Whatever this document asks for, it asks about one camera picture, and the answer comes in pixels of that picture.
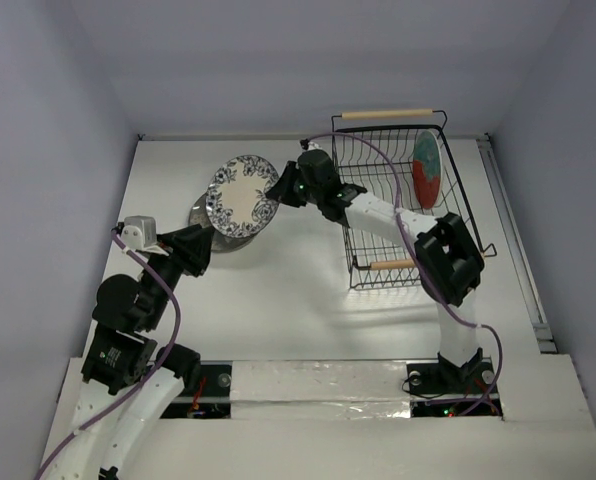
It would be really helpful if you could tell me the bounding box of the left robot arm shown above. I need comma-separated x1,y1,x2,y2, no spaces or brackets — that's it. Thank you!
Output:
35,216,215,479

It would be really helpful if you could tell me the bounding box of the white bowl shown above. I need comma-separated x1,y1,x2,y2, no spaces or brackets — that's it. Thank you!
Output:
211,232,255,254

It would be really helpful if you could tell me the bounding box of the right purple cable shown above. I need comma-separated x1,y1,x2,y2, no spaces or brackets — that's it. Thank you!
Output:
300,131,504,417

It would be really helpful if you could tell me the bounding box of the purple cable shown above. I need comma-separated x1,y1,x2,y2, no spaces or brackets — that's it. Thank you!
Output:
35,227,184,480
300,131,504,417

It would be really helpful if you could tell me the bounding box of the grey brown plate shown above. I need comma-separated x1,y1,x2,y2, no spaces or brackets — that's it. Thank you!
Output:
189,192,252,251

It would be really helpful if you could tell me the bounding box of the black wire dish rack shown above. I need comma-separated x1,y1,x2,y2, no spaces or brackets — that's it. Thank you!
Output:
331,109,498,290

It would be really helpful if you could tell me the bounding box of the teal red plate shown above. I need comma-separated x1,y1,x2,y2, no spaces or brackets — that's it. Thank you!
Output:
412,130,443,210

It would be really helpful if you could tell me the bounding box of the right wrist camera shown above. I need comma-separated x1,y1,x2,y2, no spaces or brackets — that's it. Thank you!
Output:
300,139,321,152

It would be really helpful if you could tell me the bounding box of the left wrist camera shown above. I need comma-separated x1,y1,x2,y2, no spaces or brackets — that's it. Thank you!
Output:
119,215,157,251

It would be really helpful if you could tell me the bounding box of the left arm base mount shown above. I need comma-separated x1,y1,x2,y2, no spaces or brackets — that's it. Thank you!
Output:
160,362,232,420

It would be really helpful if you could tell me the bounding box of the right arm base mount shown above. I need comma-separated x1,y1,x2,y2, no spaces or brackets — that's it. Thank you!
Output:
401,359,503,418

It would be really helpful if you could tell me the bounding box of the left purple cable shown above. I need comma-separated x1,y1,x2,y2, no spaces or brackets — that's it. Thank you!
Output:
35,227,184,480

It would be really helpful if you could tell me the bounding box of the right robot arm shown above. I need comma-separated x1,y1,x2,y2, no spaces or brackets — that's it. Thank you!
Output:
266,149,484,392

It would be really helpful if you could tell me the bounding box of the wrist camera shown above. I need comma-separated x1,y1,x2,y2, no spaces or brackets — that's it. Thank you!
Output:
300,139,321,152
119,215,157,251

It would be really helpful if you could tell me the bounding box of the blue floral white plate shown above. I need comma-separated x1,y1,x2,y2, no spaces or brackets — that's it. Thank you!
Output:
205,155,279,239

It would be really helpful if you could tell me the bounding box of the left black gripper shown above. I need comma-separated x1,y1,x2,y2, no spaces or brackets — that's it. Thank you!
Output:
142,222,215,327

